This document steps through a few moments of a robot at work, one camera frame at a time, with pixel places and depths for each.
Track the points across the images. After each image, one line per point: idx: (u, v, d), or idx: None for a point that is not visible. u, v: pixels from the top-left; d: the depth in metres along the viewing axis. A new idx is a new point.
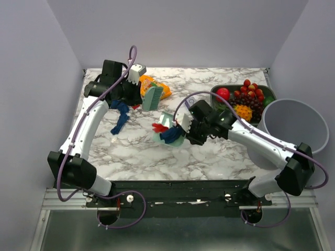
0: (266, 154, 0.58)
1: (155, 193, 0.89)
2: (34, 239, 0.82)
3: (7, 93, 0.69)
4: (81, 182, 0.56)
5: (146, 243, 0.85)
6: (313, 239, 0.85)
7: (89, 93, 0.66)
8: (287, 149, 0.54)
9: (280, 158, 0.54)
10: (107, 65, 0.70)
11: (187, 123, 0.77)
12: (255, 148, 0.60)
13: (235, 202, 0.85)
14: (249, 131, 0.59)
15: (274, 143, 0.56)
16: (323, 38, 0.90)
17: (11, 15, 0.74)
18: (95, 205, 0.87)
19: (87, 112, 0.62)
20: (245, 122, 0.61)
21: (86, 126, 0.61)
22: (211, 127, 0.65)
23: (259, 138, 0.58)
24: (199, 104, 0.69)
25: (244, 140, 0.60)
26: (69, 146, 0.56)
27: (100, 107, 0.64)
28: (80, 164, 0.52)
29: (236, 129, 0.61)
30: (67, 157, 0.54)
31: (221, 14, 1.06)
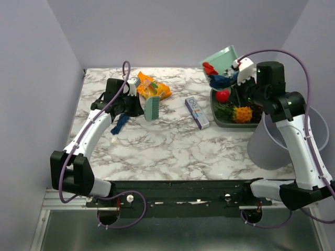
0: (299, 166, 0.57)
1: (155, 193, 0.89)
2: (34, 239, 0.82)
3: (7, 93, 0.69)
4: (80, 187, 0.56)
5: (147, 243, 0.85)
6: (313, 239, 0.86)
7: (95, 108, 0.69)
8: (323, 179, 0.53)
9: (309, 181, 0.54)
10: (110, 83, 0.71)
11: (246, 74, 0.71)
12: (294, 154, 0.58)
13: (235, 202, 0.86)
14: (304, 136, 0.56)
15: (317, 166, 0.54)
16: (324, 37, 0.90)
17: (11, 15, 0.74)
18: (95, 205, 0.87)
19: (93, 120, 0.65)
20: (308, 124, 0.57)
21: (90, 132, 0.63)
22: (269, 102, 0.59)
23: (309, 151, 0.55)
24: (276, 70, 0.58)
25: (292, 138, 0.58)
26: (73, 146, 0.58)
27: (105, 117, 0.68)
28: (82, 163, 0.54)
29: (296, 125, 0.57)
30: (70, 155, 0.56)
31: (221, 14, 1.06)
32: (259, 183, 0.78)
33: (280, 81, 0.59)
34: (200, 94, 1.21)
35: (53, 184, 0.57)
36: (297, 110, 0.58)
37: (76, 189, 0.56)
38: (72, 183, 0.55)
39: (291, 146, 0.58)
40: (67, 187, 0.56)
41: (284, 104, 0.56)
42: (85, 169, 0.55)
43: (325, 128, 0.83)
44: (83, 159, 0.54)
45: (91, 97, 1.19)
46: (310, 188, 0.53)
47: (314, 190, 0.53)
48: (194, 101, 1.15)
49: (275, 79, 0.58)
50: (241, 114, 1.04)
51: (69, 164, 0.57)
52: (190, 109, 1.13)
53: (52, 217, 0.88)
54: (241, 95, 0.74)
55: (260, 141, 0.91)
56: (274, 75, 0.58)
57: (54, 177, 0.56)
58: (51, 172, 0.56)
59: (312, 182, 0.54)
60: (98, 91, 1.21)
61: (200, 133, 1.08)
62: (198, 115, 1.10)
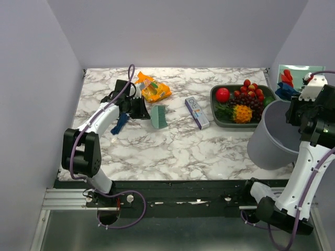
0: (289, 186, 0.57)
1: (155, 193, 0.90)
2: (34, 240, 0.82)
3: (6, 93, 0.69)
4: (88, 166, 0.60)
5: (147, 243, 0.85)
6: (313, 240, 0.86)
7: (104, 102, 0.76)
8: (297, 210, 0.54)
9: (285, 202, 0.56)
10: (120, 84, 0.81)
11: (312, 93, 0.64)
12: (293, 175, 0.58)
13: (235, 202, 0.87)
14: (312, 167, 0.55)
15: (302, 197, 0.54)
16: (324, 37, 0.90)
17: (11, 15, 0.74)
18: (95, 205, 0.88)
19: (103, 109, 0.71)
20: (326, 161, 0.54)
21: (101, 117, 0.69)
22: (309, 119, 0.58)
23: (305, 180, 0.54)
24: None
25: (301, 161, 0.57)
26: (86, 125, 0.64)
27: (114, 108, 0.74)
28: (93, 140, 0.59)
29: (312, 152, 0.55)
30: (83, 133, 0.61)
31: (221, 14, 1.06)
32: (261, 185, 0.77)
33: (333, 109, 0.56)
34: (200, 94, 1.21)
35: (63, 162, 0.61)
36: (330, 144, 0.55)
37: (85, 167, 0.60)
38: (82, 160, 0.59)
39: (296, 167, 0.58)
40: (77, 165, 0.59)
41: (319, 128, 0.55)
42: (95, 146, 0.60)
43: None
44: (93, 136, 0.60)
45: (91, 96, 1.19)
46: (280, 208, 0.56)
47: (281, 212, 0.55)
48: (194, 101, 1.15)
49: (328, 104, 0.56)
50: (241, 114, 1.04)
51: (80, 143, 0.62)
52: (190, 109, 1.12)
53: (52, 217, 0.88)
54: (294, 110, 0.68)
55: (260, 141, 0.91)
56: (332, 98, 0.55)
57: (65, 154, 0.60)
58: (63, 148, 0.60)
59: (286, 206, 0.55)
60: (98, 91, 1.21)
61: (201, 133, 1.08)
62: (198, 115, 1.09)
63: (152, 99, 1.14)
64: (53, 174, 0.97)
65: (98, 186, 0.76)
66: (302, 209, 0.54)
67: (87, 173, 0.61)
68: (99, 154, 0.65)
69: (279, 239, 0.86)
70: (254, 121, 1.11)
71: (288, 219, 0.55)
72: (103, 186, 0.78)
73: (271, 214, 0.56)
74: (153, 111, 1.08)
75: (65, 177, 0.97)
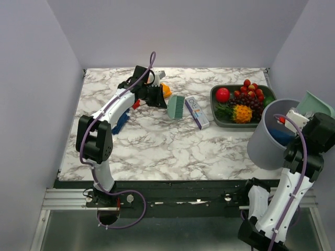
0: (268, 209, 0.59)
1: (155, 193, 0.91)
2: (34, 239, 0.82)
3: (6, 93, 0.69)
4: (99, 153, 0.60)
5: (146, 243, 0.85)
6: (313, 240, 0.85)
7: (121, 88, 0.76)
8: (273, 233, 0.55)
9: (263, 225, 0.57)
10: (138, 70, 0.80)
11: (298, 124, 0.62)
12: (273, 198, 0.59)
13: (235, 202, 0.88)
14: (290, 193, 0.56)
15: (278, 220, 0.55)
16: (324, 37, 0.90)
17: (11, 15, 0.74)
18: (95, 205, 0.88)
19: (119, 96, 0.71)
20: (302, 187, 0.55)
21: (115, 105, 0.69)
22: (291, 146, 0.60)
23: (283, 205, 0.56)
24: (321, 129, 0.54)
25: (280, 186, 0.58)
26: (100, 113, 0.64)
27: (129, 96, 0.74)
28: (106, 128, 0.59)
29: (290, 178, 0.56)
30: (97, 120, 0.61)
31: (221, 14, 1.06)
32: (259, 192, 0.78)
33: (316, 141, 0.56)
34: (200, 94, 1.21)
35: (76, 145, 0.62)
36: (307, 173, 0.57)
37: (96, 152, 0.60)
38: (94, 146, 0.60)
39: (276, 191, 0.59)
40: (88, 150, 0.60)
41: (297, 156, 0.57)
42: (107, 135, 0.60)
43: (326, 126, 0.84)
44: (107, 125, 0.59)
45: (91, 97, 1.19)
46: (258, 229, 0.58)
47: (259, 232, 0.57)
48: (194, 101, 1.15)
49: (312, 136, 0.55)
50: (242, 114, 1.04)
51: (94, 129, 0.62)
52: (190, 109, 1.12)
53: (52, 217, 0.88)
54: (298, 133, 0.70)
55: (260, 140, 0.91)
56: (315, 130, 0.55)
57: (79, 137, 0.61)
58: (77, 133, 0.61)
59: (264, 228, 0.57)
60: (98, 91, 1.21)
61: (200, 133, 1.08)
62: (198, 115, 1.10)
63: None
64: (53, 175, 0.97)
65: (101, 181, 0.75)
66: (279, 233, 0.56)
67: (97, 159, 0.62)
68: (111, 141, 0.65)
69: None
70: (254, 121, 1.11)
71: (266, 241, 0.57)
72: (107, 182, 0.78)
73: (250, 233, 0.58)
74: (172, 100, 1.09)
75: (65, 177, 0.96)
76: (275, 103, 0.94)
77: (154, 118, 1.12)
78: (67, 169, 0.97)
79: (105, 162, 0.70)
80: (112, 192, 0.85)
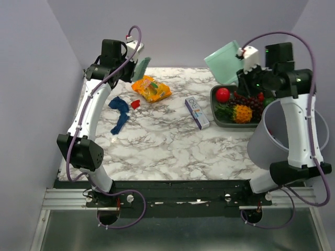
0: (293, 146, 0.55)
1: (155, 193, 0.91)
2: (34, 239, 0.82)
3: (6, 92, 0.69)
4: (91, 164, 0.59)
5: (146, 243, 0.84)
6: (313, 240, 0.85)
7: (91, 77, 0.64)
8: (313, 160, 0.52)
9: (301, 159, 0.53)
10: (105, 46, 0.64)
11: (253, 61, 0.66)
12: (291, 133, 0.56)
13: (235, 202, 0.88)
14: (306, 115, 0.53)
15: (311, 145, 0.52)
16: (324, 37, 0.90)
17: (11, 15, 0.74)
18: (95, 205, 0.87)
19: (90, 95, 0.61)
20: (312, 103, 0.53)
21: (91, 110, 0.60)
22: (276, 77, 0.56)
23: (305, 129, 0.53)
24: (285, 46, 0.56)
25: (293, 117, 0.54)
26: (76, 129, 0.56)
27: (103, 90, 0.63)
28: (88, 145, 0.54)
29: (299, 103, 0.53)
30: (75, 138, 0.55)
31: (221, 14, 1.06)
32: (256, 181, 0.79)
33: (288, 61, 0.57)
34: (200, 94, 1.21)
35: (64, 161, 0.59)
36: (304, 86, 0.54)
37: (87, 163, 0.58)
38: (82, 159, 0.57)
39: (290, 124, 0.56)
40: (78, 162, 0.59)
41: (292, 79, 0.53)
42: (91, 149, 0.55)
43: (324, 128, 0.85)
44: (88, 141, 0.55)
45: None
46: (300, 166, 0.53)
47: (303, 169, 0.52)
48: (194, 101, 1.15)
49: (284, 54, 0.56)
50: (241, 114, 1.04)
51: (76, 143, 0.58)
52: (190, 109, 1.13)
53: (52, 217, 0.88)
54: (250, 82, 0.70)
55: (261, 141, 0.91)
56: (277, 53, 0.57)
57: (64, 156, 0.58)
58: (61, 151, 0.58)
59: (302, 162, 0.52)
60: None
61: (200, 133, 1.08)
62: (198, 115, 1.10)
63: (152, 99, 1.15)
64: (53, 175, 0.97)
65: (99, 184, 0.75)
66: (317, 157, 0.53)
67: (91, 168, 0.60)
68: (100, 148, 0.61)
69: (269, 246, 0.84)
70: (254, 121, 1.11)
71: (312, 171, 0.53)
72: (104, 184, 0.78)
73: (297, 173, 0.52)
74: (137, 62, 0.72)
75: (65, 177, 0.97)
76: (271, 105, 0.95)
77: (154, 118, 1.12)
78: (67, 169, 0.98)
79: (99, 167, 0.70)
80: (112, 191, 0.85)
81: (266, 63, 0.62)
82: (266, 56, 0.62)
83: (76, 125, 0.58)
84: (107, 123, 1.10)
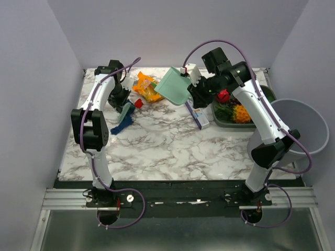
0: (261, 126, 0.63)
1: (155, 193, 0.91)
2: (34, 239, 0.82)
3: (7, 92, 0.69)
4: (99, 141, 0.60)
5: (146, 243, 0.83)
6: (313, 240, 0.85)
7: (99, 73, 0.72)
8: (281, 131, 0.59)
9: (272, 134, 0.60)
10: (112, 63, 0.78)
11: (194, 77, 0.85)
12: (254, 116, 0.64)
13: (234, 202, 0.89)
14: (258, 98, 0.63)
15: (274, 120, 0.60)
16: (323, 37, 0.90)
17: (12, 15, 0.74)
18: (95, 205, 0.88)
19: (100, 82, 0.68)
20: (258, 86, 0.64)
21: (100, 93, 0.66)
22: (222, 76, 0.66)
23: (262, 109, 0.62)
24: (218, 53, 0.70)
25: (249, 103, 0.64)
26: (89, 103, 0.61)
27: (110, 80, 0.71)
28: (99, 116, 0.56)
29: (247, 89, 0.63)
30: (88, 110, 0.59)
31: (221, 14, 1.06)
32: (250, 181, 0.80)
33: (223, 60, 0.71)
34: None
35: (75, 138, 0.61)
36: (245, 75, 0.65)
37: (95, 140, 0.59)
38: (93, 135, 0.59)
39: (250, 110, 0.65)
40: (87, 140, 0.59)
41: (234, 73, 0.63)
42: (101, 122, 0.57)
43: (324, 128, 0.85)
44: (99, 113, 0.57)
45: None
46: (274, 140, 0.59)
47: (277, 142, 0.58)
48: None
49: (218, 59, 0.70)
50: (241, 114, 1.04)
51: (87, 119, 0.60)
52: (190, 109, 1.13)
53: (52, 217, 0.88)
54: (203, 91, 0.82)
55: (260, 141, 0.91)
56: (213, 58, 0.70)
57: (75, 132, 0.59)
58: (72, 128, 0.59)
59: (273, 136, 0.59)
60: None
61: (200, 133, 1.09)
62: (198, 115, 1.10)
63: (152, 99, 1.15)
64: (53, 174, 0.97)
65: (101, 175, 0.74)
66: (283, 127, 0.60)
67: (99, 146, 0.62)
68: (107, 127, 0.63)
69: (269, 246, 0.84)
70: None
71: (286, 141, 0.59)
72: (106, 177, 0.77)
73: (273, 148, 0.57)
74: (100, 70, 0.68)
75: (65, 177, 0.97)
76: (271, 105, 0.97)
77: (154, 118, 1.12)
78: (67, 169, 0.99)
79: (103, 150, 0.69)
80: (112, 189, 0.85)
81: (208, 70, 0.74)
82: (205, 65, 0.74)
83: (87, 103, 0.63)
84: (107, 123, 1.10)
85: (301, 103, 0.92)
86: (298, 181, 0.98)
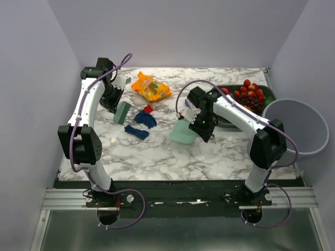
0: (243, 127, 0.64)
1: (155, 193, 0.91)
2: (34, 239, 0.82)
3: (7, 93, 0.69)
4: (92, 156, 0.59)
5: (147, 243, 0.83)
6: (313, 239, 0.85)
7: (86, 76, 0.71)
8: (260, 122, 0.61)
9: (253, 128, 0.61)
10: (101, 60, 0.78)
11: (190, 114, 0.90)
12: (234, 122, 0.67)
13: (234, 202, 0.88)
14: (231, 105, 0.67)
15: (250, 116, 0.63)
16: (323, 38, 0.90)
17: (12, 16, 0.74)
18: (95, 205, 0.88)
19: (87, 90, 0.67)
20: (230, 98, 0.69)
21: (88, 103, 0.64)
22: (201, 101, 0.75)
23: (237, 112, 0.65)
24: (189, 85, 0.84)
25: (227, 112, 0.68)
26: (77, 118, 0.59)
27: (98, 86, 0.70)
28: (89, 133, 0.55)
29: (221, 102, 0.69)
30: (76, 127, 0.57)
31: (221, 14, 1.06)
32: (250, 183, 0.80)
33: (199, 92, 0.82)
34: None
35: (66, 153, 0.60)
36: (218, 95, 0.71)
37: (88, 155, 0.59)
38: (84, 150, 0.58)
39: (229, 118, 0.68)
40: (79, 155, 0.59)
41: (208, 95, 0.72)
42: (92, 138, 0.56)
43: (324, 128, 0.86)
44: (89, 128, 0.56)
45: None
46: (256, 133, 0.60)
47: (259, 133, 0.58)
48: None
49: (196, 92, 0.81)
50: None
51: (76, 134, 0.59)
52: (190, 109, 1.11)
53: (52, 217, 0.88)
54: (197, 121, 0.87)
55: None
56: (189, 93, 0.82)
57: (65, 148, 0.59)
58: (62, 145, 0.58)
59: (254, 129, 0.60)
60: None
61: None
62: None
63: (152, 99, 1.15)
64: (53, 174, 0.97)
65: (99, 182, 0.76)
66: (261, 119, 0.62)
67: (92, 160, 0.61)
68: (99, 139, 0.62)
69: (269, 245, 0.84)
70: None
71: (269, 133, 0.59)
72: (104, 182, 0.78)
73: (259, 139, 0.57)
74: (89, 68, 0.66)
75: (65, 177, 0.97)
76: (272, 105, 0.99)
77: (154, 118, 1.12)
78: (67, 169, 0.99)
79: (98, 162, 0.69)
80: (112, 190, 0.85)
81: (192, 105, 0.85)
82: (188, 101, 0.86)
83: (75, 116, 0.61)
84: (107, 123, 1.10)
85: (302, 103, 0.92)
86: (298, 181, 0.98)
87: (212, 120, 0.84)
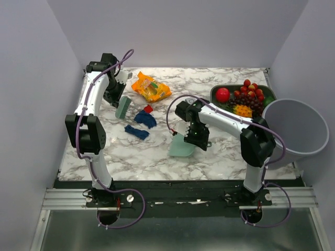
0: (230, 130, 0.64)
1: (155, 193, 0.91)
2: (34, 239, 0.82)
3: (7, 93, 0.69)
4: (97, 145, 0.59)
5: (146, 243, 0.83)
6: (313, 239, 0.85)
7: (91, 70, 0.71)
8: (243, 122, 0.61)
9: (238, 129, 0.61)
10: (105, 56, 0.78)
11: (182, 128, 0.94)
12: (221, 127, 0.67)
13: (235, 202, 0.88)
14: (215, 111, 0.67)
15: (233, 117, 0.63)
16: (323, 37, 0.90)
17: (12, 16, 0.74)
18: (95, 205, 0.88)
19: (93, 82, 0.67)
20: (212, 105, 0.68)
21: (93, 94, 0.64)
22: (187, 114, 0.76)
23: (220, 117, 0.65)
24: None
25: (212, 120, 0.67)
26: (83, 108, 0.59)
27: (103, 79, 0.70)
28: (95, 122, 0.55)
29: (204, 111, 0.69)
30: (82, 115, 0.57)
31: (221, 14, 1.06)
32: (248, 183, 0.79)
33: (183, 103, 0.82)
34: (200, 94, 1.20)
35: (71, 141, 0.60)
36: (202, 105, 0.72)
37: (93, 144, 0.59)
38: (89, 139, 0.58)
39: (216, 125, 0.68)
40: (85, 143, 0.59)
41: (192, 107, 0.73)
42: (97, 127, 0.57)
43: (325, 128, 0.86)
44: (95, 117, 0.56)
45: None
46: None
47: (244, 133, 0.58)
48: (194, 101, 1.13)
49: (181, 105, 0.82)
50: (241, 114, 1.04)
51: (82, 124, 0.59)
52: None
53: (52, 217, 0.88)
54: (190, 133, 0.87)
55: None
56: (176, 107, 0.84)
57: (71, 136, 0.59)
58: (68, 133, 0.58)
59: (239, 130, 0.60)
60: None
61: None
62: None
63: (152, 99, 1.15)
64: (53, 174, 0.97)
65: (101, 177, 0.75)
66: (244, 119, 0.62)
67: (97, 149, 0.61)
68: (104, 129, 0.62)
69: (269, 245, 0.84)
70: None
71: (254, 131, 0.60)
72: (107, 175, 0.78)
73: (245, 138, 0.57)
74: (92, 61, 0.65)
75: (65, 177, 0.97)
76: (272, 105, 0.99)
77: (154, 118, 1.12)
78: (67, 169, 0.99)
79: (102, 153, 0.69)
80: (112, 190, 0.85)
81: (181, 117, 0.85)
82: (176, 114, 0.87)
83: (81, 106, 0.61)
84: (107, 123, 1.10)
85: (301, 103, 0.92)
86: (298, 181, 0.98)
87: (203, 129, 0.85)
